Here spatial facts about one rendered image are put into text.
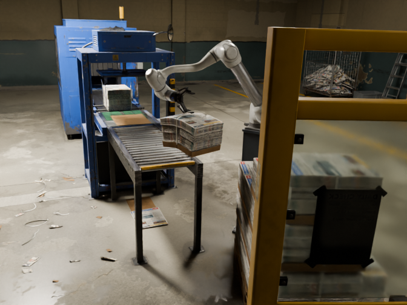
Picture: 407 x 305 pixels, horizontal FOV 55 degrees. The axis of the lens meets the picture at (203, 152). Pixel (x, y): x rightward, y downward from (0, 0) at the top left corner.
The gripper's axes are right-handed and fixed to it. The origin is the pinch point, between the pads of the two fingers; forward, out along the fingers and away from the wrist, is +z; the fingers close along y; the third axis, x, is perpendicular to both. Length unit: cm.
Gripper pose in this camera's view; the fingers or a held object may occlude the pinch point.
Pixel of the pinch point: (192, 102)
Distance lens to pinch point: 287.2
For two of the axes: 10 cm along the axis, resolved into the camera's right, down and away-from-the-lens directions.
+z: 6.9, 3.2, -6.5
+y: -0.6, 9.2, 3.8
